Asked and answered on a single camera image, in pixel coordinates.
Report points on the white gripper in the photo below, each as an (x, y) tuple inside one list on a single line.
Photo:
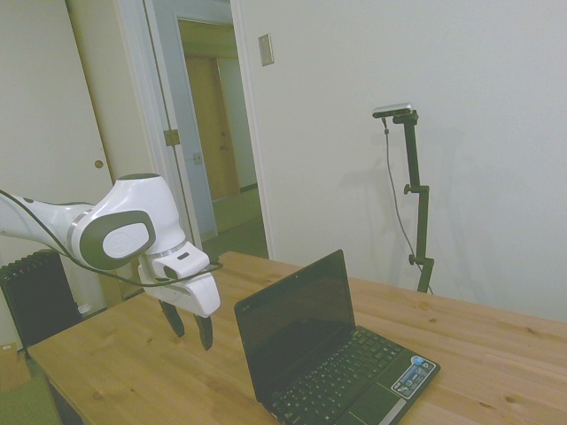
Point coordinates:
[(195, 294)]

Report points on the wooden hallway door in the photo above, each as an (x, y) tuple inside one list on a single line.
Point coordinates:
[(208, 133)]

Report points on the black radiator heater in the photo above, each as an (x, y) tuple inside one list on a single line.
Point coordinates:
[(37, 296)]

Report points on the black camera stand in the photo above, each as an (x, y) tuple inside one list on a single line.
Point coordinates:
[(418, 199)]

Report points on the white closet door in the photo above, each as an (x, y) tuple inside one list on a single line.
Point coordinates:
[(48, 106)]

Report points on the silver camera on stand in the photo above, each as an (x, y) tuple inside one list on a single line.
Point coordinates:
[(393, 110)]

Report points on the black laptop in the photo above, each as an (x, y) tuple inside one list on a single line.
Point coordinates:
[(328, 350)]

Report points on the white open door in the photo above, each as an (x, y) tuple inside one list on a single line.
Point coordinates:
[(186, 133)]

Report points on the cardboard box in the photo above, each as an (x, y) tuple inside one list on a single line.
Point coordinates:
[(12, 365)]

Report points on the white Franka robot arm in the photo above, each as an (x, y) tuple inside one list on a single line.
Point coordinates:
[(128, 212)]

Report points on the metal wall switch plate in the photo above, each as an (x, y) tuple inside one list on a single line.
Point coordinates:
[(266, 50)]

